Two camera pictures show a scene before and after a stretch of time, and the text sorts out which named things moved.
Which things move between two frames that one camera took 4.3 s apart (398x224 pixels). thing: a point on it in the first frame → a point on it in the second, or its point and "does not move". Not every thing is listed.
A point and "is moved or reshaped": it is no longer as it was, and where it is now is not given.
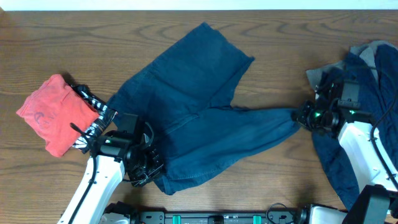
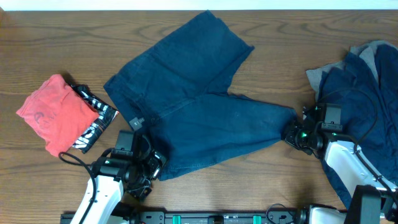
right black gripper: x=301 y=115 → x=290 y=135
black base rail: x=209 y=217 does not move
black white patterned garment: x=107 y=116 does not move
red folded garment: x=51 y=109 does not move
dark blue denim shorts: x=185 y=89 is moved or reshaped
